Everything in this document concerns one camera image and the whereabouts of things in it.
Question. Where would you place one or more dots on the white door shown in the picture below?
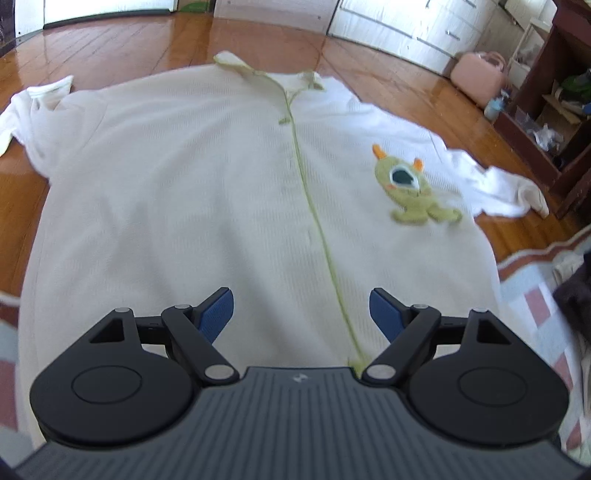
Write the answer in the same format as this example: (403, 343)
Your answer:
(106, 11)

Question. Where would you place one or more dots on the pink case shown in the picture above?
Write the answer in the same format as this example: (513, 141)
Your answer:
(475, 78)

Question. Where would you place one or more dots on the white waffle-knit garment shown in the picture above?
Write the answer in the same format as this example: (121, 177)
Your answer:
(184, 207)

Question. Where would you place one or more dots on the crumpled white papers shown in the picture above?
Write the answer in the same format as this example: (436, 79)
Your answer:
(545, 137)

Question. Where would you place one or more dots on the green bundle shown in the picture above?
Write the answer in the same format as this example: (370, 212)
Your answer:
(577, 85)

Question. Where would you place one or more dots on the light wooden panel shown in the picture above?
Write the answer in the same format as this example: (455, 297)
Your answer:
(272, 13)

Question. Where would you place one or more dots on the small blue object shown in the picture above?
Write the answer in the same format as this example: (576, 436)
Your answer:
(495, 107)

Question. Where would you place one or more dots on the dark cloth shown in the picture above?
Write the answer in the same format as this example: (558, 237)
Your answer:
(577, 300)

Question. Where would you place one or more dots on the white drawer cabinet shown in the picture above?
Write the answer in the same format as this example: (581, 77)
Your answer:
(406, 27)

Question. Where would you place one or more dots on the small green object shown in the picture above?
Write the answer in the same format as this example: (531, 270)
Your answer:
(196, 6)

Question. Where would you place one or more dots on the dark wooden shelf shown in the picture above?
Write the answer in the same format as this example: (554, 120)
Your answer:
(577, 180)

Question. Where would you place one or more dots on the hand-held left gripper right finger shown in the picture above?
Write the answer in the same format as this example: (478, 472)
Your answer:
(385, 314)

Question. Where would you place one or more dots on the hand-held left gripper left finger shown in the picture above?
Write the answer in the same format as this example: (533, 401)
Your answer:
(218, 314)

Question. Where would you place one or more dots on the patterned rug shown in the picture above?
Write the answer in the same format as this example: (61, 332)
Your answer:
(531, 295)

